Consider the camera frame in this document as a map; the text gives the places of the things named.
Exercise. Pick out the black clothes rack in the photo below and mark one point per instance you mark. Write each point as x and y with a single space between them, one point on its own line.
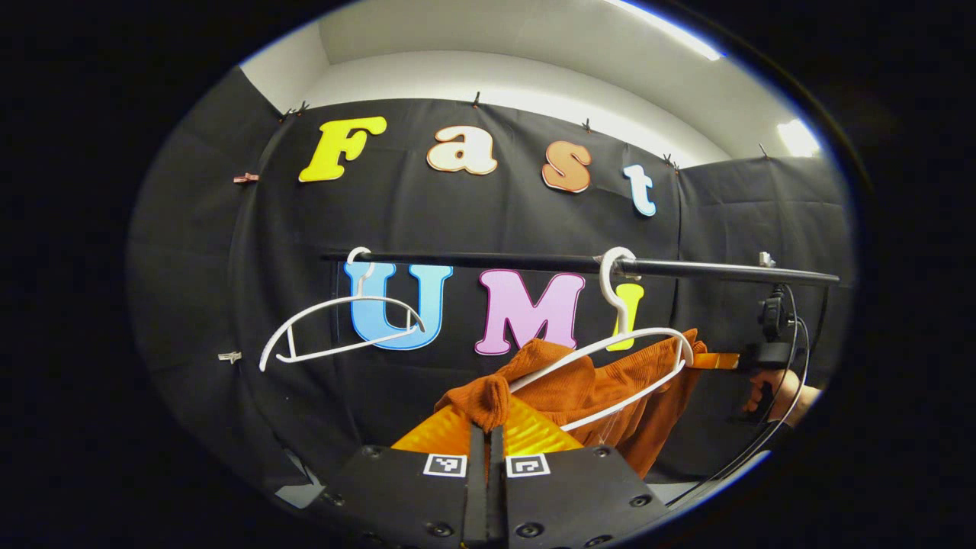
686 268

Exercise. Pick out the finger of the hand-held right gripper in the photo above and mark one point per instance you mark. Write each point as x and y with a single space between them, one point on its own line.
717 361

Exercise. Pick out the red clip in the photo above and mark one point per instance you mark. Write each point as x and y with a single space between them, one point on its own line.
245 178

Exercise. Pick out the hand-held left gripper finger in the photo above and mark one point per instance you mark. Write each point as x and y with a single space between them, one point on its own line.
496 496
476 496

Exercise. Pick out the small ceiling light panel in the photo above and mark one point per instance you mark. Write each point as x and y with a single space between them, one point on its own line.
797 137

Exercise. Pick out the black backdrop cloth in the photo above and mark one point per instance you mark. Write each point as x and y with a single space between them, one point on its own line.
191 267

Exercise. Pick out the silver clip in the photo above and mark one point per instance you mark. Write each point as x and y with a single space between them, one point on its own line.
229 357

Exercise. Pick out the white plastic clothes hanger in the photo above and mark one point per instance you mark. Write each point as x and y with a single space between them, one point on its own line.
335 301
572 359

